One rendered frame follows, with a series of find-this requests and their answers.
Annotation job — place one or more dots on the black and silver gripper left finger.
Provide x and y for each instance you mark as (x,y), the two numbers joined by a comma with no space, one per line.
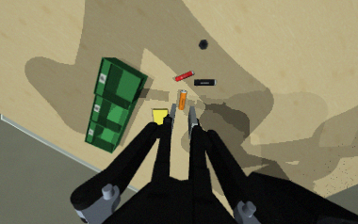
(96,199)

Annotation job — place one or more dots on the orange and silver battery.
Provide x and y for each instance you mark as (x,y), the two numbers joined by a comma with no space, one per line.
(182,100)

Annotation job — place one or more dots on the red cylinder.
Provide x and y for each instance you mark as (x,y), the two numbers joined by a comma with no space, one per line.
(183,76)

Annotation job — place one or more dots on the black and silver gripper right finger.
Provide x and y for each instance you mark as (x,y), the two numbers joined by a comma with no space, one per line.
(248,205)

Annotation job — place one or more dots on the black battery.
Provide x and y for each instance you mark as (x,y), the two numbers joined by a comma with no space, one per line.
(205,82)

